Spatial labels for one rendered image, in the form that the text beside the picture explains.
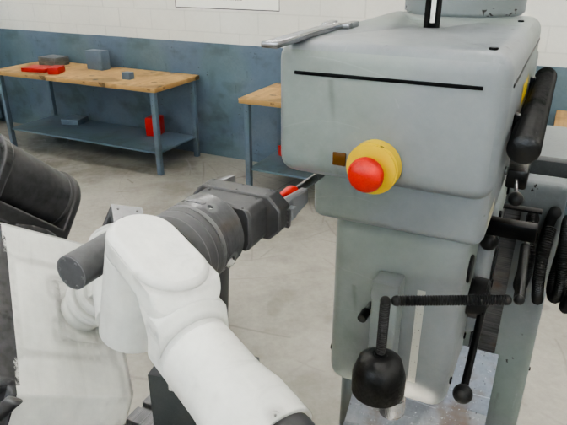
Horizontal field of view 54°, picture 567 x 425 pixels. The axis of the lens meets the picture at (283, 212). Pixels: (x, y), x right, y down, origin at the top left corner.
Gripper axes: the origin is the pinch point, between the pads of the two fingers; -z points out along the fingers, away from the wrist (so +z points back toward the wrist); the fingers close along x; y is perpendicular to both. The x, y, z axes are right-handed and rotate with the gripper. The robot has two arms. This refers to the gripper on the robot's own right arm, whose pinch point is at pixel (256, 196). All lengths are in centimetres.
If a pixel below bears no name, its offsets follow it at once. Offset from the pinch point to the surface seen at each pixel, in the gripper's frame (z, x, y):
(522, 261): -19.3, -31.8, 11.3
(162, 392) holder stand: -17, 34, 59
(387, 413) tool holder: -21, -15, 48
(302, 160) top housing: -1.8, -5.4, -5.0
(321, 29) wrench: -7.9, -4.8, -19.6
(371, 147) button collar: 0.3, -14.6, -8.5
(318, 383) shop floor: -153, 50, 170
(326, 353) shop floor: -177, 55, 170
